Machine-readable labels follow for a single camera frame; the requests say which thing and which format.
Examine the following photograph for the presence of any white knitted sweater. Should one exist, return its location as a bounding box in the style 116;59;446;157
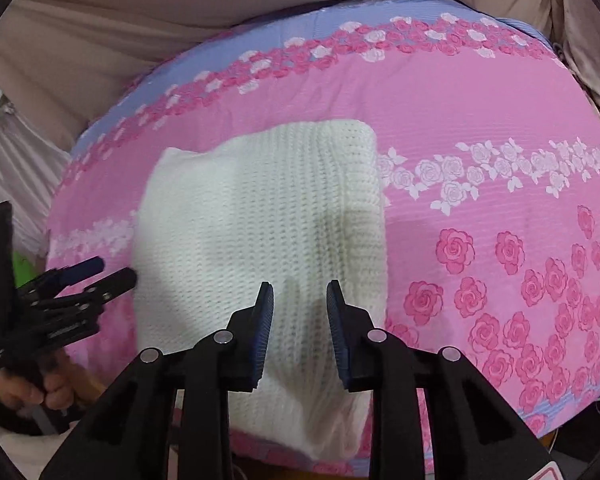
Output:
132;119;388;460

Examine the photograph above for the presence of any person's left hand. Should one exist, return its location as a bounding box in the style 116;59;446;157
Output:
0;348;89;412

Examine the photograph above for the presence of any beige curtain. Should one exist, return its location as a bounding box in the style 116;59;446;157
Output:
0;0;600;257

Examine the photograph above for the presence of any pink floral bed sheet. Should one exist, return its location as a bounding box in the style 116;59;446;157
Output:
48;0;600;436

